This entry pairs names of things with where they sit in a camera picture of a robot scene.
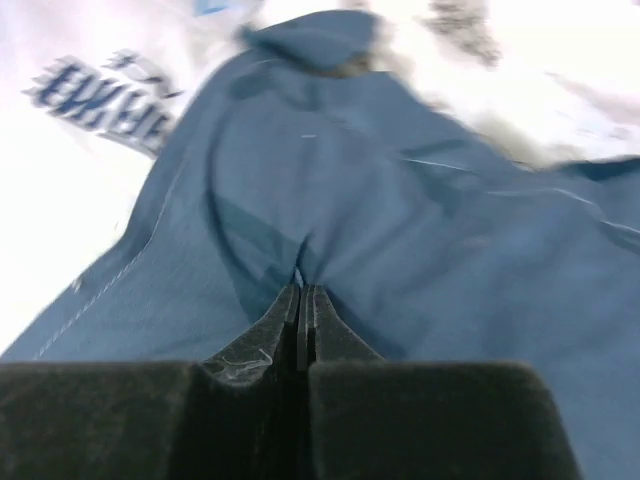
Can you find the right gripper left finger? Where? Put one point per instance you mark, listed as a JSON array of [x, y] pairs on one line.
[[230, 417]]

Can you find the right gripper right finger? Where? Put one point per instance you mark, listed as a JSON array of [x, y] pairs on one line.
[[375, 419]]

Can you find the blue patterned pillowcase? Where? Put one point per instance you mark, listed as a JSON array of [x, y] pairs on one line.
[[431, 245]]

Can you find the white pillow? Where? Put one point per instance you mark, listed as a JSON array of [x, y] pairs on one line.
[[90, 90]]

